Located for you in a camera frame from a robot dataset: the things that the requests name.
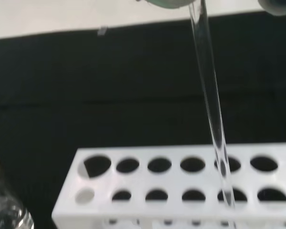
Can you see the white test tube rack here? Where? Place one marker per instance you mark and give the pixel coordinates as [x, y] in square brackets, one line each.
[157, 181]

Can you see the black table cloth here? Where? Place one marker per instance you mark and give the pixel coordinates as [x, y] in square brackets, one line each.
[85, 83]

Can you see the clear cloth clip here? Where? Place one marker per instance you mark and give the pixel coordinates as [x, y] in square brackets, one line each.
[102, 31]

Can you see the small clear glass beaker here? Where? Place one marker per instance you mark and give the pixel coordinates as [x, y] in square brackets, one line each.
[7, 210]

